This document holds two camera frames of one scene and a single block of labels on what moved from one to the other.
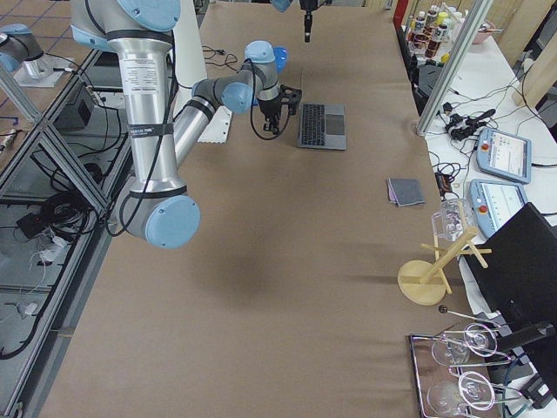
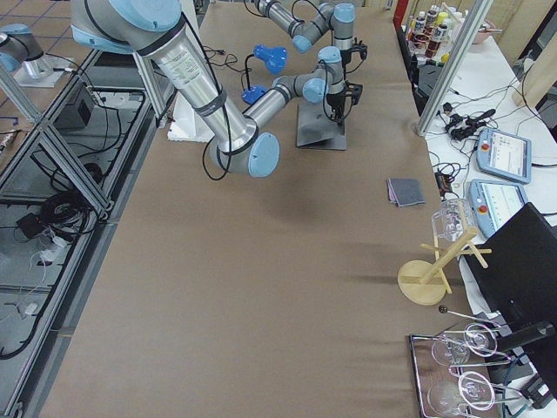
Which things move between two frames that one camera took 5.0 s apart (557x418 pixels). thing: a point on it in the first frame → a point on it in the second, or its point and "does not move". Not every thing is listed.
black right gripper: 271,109 → 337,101
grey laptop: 322,126 does not move
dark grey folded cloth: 405,192 does not move
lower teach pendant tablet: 493,204 does not move
